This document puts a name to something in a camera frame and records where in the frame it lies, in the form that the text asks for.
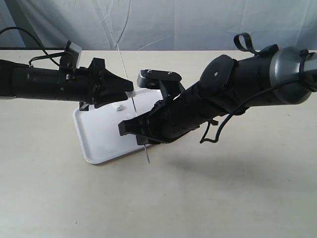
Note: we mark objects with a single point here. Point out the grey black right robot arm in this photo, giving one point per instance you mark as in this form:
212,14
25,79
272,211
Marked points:
226,88

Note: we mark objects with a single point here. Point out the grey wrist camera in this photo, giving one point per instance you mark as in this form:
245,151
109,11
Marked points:
71,55
168,82

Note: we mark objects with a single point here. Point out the thin metal skewer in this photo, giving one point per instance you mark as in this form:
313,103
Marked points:
132,99

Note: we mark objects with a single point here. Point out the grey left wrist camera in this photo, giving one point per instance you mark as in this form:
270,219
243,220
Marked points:
71,55

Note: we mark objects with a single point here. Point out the white rectangular plastic tray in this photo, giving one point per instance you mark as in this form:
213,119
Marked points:
97,129

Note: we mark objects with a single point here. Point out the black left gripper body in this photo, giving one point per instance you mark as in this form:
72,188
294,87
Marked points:
85,85

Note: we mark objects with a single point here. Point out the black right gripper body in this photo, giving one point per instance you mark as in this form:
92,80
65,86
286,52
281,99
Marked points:
186,113

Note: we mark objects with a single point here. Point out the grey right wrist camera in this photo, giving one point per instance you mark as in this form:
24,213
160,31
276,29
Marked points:
168,82

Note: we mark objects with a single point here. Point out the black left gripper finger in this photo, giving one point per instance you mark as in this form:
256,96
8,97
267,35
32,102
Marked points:
113,83
103,98

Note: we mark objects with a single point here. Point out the grey fabric backdrop curtain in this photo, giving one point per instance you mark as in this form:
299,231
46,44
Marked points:
158,25

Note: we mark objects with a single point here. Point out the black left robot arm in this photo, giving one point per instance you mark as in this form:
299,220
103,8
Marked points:
22,81

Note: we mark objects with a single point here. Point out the white marshmallow piece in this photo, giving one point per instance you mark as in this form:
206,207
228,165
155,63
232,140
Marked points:
131,94
118,107

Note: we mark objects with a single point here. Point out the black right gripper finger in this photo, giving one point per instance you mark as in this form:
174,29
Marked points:
144,125
150,139

